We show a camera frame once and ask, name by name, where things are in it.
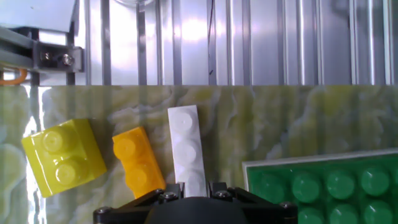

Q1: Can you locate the yellow-orange four-stud block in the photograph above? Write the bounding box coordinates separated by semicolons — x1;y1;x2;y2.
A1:
111;126;167;199

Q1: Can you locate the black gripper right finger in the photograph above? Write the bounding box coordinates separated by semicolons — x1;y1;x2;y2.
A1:
207;182;299;224

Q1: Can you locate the green studded baseplate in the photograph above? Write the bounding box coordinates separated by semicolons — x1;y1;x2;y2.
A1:
241;148;398;224

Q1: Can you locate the grey metal frame bar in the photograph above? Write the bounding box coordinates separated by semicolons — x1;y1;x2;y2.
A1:
0;26;40;70

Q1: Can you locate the orange tube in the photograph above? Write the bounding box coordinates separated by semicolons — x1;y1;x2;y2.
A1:
0;67;29;86

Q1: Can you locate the white flat panel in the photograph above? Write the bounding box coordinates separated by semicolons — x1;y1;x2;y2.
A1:
0;0;78;34

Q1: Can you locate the lime yellow square block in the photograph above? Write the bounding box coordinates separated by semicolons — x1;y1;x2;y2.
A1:
21;118;108;198

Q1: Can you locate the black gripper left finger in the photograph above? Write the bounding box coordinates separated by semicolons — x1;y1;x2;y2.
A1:
92;182;185;224

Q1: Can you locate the white four-stud block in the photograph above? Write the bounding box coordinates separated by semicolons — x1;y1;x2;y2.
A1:
167;105;208;198

